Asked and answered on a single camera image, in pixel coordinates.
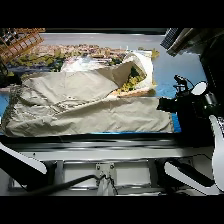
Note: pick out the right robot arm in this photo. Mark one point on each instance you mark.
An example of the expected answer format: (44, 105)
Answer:
(217, 150)

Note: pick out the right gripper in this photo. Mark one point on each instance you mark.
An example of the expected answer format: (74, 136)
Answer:
(167, 105)

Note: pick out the silver frame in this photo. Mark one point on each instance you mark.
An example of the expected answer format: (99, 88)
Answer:
(83, 162)

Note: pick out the beige pants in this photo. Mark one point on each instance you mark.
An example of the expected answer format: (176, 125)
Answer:
(83, 113)

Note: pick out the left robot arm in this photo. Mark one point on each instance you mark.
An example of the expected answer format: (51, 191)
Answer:
(23, 158)

